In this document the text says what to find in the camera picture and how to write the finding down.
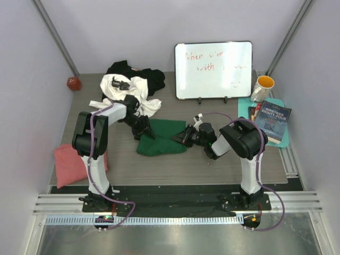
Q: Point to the teal plastic mat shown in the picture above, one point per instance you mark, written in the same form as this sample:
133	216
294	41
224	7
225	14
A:
245	103

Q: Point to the folded pink t-shirt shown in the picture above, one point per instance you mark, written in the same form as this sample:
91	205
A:
70	168

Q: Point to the white slotted cable duct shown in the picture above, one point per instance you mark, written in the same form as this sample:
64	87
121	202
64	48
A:
102	220

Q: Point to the white dry-erase board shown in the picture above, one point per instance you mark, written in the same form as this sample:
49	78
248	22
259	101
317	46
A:
213	70

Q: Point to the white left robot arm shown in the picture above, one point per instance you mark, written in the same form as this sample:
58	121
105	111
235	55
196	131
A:
90	138

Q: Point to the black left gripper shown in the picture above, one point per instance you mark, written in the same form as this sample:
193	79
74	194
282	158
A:
145	128

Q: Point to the white t-shirt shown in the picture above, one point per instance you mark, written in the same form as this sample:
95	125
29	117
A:
138	87

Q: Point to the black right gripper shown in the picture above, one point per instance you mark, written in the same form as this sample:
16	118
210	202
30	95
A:
183	136

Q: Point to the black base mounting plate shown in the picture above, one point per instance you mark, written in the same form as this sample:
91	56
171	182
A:
182	200

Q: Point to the Nineteen Eighty-Four book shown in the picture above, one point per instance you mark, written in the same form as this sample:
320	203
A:
272	119

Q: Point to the small red cube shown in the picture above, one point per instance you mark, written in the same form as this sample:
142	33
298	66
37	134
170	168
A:
74	83

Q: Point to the white mug orange inside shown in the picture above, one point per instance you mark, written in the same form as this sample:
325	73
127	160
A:
262	88

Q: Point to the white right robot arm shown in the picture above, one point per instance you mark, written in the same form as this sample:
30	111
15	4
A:
242	136

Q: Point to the green t-shirt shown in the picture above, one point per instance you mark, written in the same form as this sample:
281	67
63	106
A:
162	143

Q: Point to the black t-shirt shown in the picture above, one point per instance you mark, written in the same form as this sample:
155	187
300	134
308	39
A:
155	78

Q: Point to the aluminium frame rail front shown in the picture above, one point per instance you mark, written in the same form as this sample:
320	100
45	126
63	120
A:
294	202

